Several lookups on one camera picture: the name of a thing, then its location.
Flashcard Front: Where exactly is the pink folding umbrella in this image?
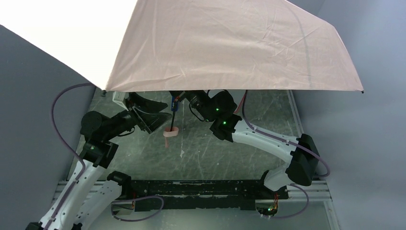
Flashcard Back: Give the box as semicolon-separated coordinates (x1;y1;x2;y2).
0;0;363;92

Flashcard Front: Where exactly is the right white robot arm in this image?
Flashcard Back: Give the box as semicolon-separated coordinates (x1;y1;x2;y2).
170;90;320;192

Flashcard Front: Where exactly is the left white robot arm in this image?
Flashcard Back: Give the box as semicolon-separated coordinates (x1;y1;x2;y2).
26;92;172;230

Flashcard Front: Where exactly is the blue whiteboard marker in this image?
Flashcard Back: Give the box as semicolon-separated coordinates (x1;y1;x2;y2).
171;96;179;113

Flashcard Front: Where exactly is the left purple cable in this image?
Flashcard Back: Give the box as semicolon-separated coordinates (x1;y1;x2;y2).
43;83;166;230

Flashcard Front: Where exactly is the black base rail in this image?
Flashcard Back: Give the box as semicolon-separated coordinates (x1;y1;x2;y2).
123;180;289;212

